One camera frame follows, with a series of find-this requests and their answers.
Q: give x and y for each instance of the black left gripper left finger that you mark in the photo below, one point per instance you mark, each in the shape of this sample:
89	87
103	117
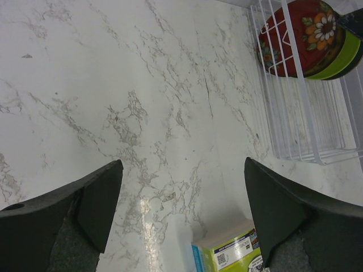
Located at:
65	229

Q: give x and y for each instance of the white wire dish rack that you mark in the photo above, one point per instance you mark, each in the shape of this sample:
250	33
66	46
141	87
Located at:
314	121

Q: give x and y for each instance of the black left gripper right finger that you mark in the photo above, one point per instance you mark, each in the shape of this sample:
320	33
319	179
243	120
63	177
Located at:
300	229

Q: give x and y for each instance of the red floral plate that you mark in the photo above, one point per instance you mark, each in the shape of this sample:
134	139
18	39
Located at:
314	30

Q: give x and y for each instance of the lime green plate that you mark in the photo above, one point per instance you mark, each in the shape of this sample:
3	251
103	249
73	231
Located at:
349	57

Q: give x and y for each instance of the green boxed book stack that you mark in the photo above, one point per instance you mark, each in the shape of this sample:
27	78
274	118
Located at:
232	249

